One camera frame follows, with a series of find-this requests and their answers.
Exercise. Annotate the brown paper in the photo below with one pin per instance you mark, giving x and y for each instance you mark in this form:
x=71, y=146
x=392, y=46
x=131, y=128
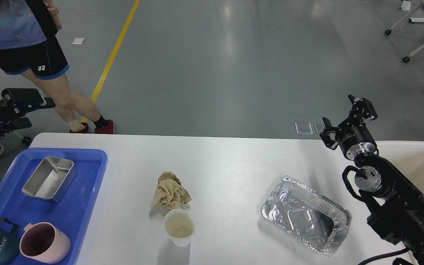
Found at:
x=170, y=192

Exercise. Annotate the blue plastic tray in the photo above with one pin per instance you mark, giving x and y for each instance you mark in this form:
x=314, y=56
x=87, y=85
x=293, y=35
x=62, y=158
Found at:
x=72, y=213

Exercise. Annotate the stainless steel rectangular container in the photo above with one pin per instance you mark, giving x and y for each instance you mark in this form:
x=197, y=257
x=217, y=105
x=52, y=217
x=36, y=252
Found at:
x=51, y=179

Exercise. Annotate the floor plate right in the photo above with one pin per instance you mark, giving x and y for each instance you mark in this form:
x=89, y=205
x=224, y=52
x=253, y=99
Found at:
x=319, y=127

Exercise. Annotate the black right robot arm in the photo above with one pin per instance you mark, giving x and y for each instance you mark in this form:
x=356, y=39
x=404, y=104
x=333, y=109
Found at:
x=396, y=206

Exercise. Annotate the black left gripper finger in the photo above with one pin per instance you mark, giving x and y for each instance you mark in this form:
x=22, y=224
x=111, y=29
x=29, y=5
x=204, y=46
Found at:
x=24, y=99
x=7, y=127

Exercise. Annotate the aluminium foil tray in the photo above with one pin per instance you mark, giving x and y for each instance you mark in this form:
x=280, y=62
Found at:
x=312, y=218

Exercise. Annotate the floor plate left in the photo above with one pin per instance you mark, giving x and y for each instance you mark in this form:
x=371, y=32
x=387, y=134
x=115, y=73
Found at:
x=303, y=128

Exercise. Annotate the floor plate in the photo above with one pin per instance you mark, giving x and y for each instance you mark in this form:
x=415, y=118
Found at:
x=319, y=127
x=303, y=128

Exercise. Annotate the pink mug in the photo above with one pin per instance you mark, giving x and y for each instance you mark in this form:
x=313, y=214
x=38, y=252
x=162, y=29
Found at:
x=44, y=243

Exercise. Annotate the white side table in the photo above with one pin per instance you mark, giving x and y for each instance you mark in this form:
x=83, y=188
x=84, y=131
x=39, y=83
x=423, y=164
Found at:
x=13, y=129

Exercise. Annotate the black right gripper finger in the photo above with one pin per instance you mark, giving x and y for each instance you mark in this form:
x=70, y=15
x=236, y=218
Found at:
x=362, y=111
x=325, y=135

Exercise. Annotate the person left hand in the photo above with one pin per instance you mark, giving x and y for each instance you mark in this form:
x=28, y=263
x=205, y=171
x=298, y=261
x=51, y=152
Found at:
x=54, y=12

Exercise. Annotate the white paper cup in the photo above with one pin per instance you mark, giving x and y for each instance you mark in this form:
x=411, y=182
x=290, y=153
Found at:
x=179, y=226

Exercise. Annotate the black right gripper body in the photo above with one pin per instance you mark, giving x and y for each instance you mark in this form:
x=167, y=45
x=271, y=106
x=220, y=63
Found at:
x=355, y=140

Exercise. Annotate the person in patterned shirt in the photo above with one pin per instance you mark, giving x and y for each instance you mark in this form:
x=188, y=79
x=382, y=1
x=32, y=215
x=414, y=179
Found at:
x=29, y=47

